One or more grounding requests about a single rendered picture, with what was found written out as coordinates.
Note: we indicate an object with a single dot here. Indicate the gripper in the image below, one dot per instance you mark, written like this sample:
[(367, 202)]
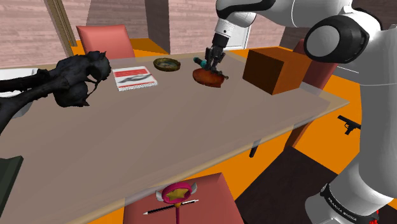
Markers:
[(219, 42)]

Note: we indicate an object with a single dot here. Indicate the teal and black tool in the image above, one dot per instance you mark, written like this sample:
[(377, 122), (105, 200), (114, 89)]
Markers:
[(201, 63)]

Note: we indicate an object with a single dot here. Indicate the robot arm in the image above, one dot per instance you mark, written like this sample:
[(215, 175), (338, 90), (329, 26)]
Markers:
[(378, 93)]

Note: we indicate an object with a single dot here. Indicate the brown wooden plate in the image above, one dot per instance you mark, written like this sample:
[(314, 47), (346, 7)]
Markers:
[(206, 80)]

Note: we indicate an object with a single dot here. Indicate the white door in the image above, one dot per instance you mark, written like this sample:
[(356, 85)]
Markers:
[(240, 38)]

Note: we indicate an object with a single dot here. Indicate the green brass round dish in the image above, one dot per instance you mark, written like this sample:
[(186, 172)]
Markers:
[(167, 64)]

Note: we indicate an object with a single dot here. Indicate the orange brown box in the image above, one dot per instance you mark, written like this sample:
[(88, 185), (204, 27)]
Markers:
[(273, 73)]

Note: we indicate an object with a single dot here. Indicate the red and white book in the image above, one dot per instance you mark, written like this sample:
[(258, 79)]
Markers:
[(134, 79)]

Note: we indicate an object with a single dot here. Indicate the beige table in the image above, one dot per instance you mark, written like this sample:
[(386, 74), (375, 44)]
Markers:
[(155, 124)]

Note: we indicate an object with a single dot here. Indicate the pink star wand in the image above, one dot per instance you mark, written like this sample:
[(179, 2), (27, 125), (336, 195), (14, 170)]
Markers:
[(176, 194)]

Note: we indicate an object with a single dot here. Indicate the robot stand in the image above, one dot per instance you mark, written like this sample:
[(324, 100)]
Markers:
[(279, 186)]

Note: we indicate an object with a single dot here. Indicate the black rough sculpture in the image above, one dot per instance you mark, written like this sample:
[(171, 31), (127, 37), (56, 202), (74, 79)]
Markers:
[(73, 79)]

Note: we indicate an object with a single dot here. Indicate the black pistol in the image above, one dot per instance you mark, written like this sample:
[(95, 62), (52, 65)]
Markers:
[(349, 125)]

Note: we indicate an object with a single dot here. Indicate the black pen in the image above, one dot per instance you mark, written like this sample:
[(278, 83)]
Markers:
[(161, 209)]

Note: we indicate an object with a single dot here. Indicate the white rounded object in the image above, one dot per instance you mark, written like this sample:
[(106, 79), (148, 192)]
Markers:
[(17, 74)]

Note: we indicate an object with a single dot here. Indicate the dark green flat object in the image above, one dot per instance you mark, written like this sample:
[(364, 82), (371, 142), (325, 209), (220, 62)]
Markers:
[(7, 180)]

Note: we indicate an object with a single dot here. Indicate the wooden door frame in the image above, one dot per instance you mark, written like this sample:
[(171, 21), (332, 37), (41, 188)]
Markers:
[(60, 26)]

